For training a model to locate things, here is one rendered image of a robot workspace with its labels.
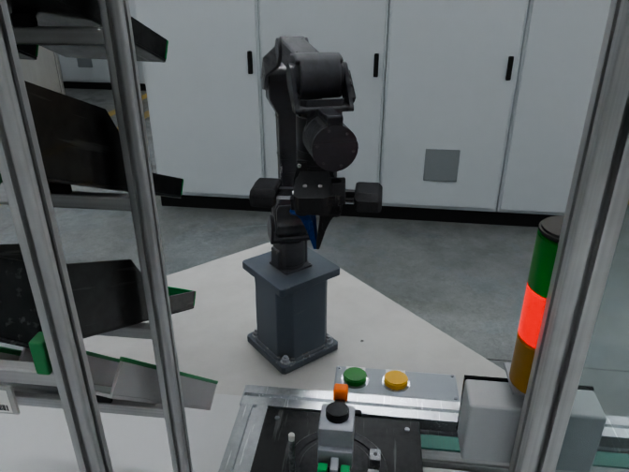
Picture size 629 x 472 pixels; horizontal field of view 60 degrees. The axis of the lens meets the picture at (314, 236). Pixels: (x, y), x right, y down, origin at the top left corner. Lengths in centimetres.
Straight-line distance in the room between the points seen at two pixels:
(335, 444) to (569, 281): 40
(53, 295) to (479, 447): 40
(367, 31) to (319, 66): 286
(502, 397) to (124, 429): 72
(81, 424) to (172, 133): 355
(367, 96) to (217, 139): 106
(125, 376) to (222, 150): 331
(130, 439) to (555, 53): 321
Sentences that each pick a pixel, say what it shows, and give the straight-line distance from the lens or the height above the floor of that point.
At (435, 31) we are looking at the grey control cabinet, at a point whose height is 125.
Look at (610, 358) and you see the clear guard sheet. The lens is 51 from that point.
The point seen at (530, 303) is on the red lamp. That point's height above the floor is 135.
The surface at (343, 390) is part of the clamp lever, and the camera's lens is 79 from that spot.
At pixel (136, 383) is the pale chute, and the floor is 117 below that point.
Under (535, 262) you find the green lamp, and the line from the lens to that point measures 48.
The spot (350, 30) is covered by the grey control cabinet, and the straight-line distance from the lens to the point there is 358.
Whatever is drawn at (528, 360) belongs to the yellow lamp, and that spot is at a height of 130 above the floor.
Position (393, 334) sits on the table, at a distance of 127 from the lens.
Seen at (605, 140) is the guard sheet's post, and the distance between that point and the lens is 41.
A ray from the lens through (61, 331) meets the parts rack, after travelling 46.
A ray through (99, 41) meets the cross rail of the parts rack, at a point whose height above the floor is 154.
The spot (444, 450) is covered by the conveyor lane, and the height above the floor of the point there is 94.
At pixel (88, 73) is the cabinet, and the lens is 881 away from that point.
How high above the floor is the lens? 160
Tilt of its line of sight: 26 degrees down
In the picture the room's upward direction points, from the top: straight up
